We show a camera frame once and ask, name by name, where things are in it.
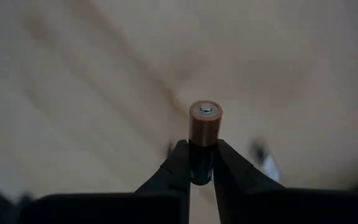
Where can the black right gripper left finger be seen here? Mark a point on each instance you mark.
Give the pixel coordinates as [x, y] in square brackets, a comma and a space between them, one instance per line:
[172, 177]

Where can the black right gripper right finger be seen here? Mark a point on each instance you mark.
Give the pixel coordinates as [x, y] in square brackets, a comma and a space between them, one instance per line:
[238, 186]

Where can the copper-top black battery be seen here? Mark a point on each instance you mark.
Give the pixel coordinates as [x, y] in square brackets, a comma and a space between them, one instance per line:
[205, 130]

